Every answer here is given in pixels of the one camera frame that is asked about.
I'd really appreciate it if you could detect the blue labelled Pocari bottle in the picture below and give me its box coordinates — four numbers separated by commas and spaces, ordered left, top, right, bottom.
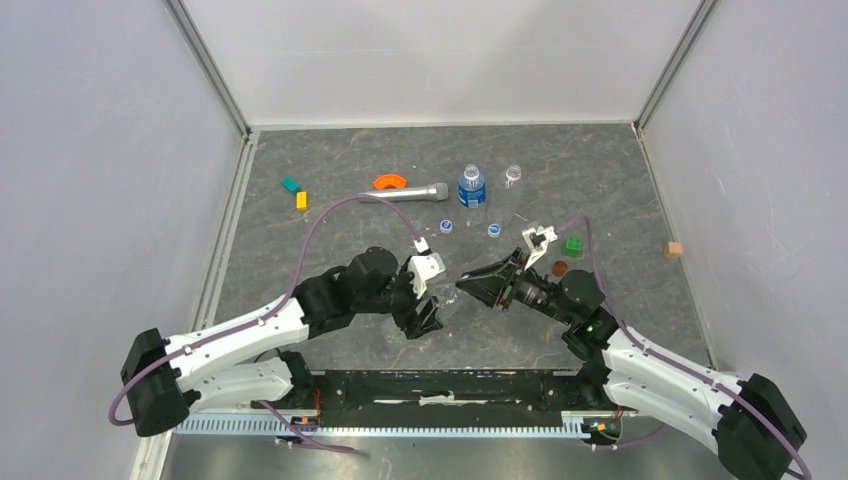
458, 164, 487, 209

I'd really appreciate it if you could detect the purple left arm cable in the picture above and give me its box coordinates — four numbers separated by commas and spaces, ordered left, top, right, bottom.
107, 193, 425, 427

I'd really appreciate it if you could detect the silver microphone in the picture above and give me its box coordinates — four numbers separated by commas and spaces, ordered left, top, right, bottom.
359, 183, 449, 202

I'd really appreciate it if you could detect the green toy brick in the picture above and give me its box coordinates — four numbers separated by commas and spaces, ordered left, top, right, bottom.
561, 236, 583, 258

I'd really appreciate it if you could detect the slotted grey cable duct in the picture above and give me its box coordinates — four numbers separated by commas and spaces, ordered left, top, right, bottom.
173, 413, 584, 439

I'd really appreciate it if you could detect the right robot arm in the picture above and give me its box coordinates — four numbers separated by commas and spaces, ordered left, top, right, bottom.
456, 249, 810, 479

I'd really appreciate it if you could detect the clear bottle with blue-white cap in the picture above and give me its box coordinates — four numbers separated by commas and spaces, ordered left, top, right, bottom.
426, 281, 464, 327

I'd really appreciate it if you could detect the teal rectangular block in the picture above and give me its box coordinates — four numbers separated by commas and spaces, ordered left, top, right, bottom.
281, 177, 302, 195

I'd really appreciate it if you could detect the yellow rectangular block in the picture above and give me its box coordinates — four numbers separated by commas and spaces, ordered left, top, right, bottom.
296, 191, 309, 211

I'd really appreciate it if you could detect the brown cube near right wall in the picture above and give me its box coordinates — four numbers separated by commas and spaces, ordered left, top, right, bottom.
663, 241, 684, 259

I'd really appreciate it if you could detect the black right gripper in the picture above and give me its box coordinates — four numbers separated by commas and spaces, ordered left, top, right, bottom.
456, 247, 574, 326

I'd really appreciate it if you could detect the small brown round object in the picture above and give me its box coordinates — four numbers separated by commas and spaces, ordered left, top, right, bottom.
551, 260, 568, 277

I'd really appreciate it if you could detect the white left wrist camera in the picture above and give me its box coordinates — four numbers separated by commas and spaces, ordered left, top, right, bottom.
407, 237, 446, 300

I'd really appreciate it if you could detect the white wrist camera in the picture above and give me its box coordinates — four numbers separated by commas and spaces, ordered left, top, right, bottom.
407, 237, 446, 300
521, 226, 558, 270

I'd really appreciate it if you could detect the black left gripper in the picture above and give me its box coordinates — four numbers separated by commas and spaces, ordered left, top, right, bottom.
355, 255, 443, 339

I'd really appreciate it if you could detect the orange curved pipe piece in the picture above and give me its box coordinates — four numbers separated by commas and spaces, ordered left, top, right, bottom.
373, 174, 408, 190

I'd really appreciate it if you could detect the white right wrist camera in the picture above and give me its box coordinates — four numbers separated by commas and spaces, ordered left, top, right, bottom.
521, 226, 558, 270

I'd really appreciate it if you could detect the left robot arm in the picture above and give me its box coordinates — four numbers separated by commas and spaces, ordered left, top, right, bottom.
117, 247, 445, 437

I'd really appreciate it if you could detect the white cap of bottle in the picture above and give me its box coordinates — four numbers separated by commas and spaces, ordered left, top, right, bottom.
487, 223, 502, 238

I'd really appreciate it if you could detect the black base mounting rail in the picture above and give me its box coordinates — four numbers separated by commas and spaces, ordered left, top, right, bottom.
272, 369, 619, 429

